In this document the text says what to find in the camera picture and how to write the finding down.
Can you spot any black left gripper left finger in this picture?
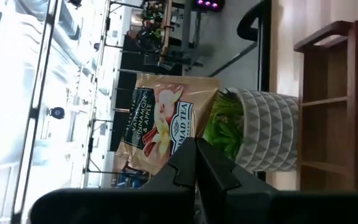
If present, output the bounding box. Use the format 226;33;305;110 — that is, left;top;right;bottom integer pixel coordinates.
29;137;198;224

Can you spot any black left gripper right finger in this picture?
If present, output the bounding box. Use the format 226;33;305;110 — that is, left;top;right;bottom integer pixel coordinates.
196;138;358;224

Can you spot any succulent in patterned white pot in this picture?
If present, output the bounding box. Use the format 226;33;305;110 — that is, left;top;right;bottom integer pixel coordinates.
203;88;300;173

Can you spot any long ceiling light bar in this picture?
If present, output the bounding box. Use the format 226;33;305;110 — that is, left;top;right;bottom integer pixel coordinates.
10;0;59;224

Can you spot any device with purple lights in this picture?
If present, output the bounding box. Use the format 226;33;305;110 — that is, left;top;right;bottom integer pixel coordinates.
193;0;226;13

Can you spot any black ceiling camera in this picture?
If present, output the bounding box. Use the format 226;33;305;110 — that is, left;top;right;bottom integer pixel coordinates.
48;106;66;120

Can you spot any black aluminium table frame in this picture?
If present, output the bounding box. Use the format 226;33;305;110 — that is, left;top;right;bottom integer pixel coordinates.
257;0;272;182

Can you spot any black frame handle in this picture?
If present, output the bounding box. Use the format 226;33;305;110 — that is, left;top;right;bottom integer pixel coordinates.
236;1;267;42

